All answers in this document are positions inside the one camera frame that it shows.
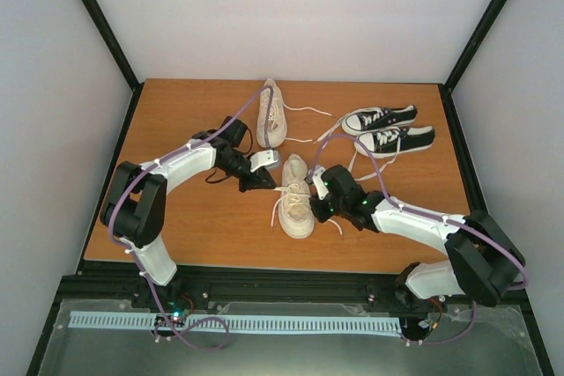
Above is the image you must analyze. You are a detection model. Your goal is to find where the purple cable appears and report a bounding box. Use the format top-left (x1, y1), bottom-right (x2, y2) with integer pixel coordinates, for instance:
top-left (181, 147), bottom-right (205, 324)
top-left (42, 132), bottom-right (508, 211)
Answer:
top-left (107, 87), bottom-right (276, 353)
top-left (313, 132), bottom-right (530, 347)

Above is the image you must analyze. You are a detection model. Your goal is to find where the right black frame post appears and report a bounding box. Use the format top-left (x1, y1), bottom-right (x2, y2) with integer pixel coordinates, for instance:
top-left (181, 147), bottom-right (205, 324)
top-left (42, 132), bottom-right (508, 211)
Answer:
top-left (444, 0), bottom-right (508, 94)

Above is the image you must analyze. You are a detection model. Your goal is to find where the black canvas sneaker rear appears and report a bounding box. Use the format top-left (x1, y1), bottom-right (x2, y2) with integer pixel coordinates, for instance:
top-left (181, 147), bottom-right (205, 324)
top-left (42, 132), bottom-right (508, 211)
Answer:
top-left (315, 105), bottom-right (418, 143)

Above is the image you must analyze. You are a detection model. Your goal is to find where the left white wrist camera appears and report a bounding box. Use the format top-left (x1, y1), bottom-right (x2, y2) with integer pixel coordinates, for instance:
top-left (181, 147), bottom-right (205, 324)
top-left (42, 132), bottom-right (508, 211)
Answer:
top-left (249, 149), bottom-right (281, 173)

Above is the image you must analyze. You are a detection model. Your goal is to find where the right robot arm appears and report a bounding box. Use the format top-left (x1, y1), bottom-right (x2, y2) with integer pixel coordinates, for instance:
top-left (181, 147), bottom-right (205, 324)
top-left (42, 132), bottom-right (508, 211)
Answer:
top-left (307, 165), bottom-right (525, 307)

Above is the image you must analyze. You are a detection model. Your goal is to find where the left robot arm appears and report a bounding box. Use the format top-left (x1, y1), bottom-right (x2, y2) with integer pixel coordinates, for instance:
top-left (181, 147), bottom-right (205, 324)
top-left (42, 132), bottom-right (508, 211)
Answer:
top-left (100, 116), bottom-right (280, 308)

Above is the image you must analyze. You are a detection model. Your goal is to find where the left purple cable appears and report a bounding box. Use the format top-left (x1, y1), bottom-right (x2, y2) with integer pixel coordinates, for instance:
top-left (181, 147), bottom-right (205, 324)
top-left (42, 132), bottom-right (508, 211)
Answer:
top-left (107, 87), bottom-right (276, 353)

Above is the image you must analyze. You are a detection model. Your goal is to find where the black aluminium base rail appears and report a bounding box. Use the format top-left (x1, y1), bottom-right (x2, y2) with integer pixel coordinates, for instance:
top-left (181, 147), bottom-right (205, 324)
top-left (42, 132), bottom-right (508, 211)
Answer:
top-left (56, 261), bottom-right (528, 312)

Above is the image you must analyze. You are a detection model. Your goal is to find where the black canvas sneaker front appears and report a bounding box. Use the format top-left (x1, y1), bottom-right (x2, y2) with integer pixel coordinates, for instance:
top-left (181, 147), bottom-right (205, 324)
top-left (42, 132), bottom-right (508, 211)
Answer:
top-left (347, 126), bottom-right (435, 173)

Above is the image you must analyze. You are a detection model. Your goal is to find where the black frame post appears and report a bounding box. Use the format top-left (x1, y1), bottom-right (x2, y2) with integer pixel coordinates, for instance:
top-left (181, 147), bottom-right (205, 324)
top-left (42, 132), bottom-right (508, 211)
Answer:
top-left (444, 0), bottom-right (508, 94)
top-left (80, 0), bottom-right (142, 93)

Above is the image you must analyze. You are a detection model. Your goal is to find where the black canvas sneaker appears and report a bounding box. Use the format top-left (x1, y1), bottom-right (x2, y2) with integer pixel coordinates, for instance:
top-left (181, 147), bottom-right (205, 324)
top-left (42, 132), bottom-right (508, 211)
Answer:
top-left (347, 126), bottom-right (435, 173)
top-left (315, 105), bottom-right (418, 143)

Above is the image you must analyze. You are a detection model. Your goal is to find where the cream lace sneaker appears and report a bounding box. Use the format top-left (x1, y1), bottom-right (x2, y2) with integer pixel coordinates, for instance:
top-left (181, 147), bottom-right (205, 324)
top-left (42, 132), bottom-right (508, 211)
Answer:
top-left (256, 78), bottom-right (331, 149)
top-left (270, 153), bottom-right (315, 240)

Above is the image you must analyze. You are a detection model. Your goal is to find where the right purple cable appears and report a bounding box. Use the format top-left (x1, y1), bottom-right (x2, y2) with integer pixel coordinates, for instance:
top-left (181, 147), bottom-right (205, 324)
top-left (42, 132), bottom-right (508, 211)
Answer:
top-left (313, 132), bottom-right (530, 347)

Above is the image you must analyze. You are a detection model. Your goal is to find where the left black frame post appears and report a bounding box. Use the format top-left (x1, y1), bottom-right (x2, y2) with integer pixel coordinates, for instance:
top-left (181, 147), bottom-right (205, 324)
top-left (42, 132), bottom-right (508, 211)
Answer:
top-left (80, 0), bottom-right (142, 93)

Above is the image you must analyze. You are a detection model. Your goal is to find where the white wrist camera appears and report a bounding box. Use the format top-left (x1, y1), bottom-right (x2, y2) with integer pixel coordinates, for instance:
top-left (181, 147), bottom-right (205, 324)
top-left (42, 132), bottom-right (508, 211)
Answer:
top-left (249, 149), bottom-right (281, 173)
top-left (306, 165), bottom-right (329, 200)

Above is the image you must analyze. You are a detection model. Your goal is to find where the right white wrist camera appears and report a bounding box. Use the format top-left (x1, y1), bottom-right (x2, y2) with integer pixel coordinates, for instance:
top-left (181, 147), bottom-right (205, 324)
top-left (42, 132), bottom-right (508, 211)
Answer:
top-left (306, 165), bottom-right (329, 200)

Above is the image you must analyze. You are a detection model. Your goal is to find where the light blue slotted cable duct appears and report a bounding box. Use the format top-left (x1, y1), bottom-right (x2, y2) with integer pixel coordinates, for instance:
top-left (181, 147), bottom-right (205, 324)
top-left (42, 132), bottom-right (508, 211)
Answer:
top-left (68, 311), bottom-right (402, 337)

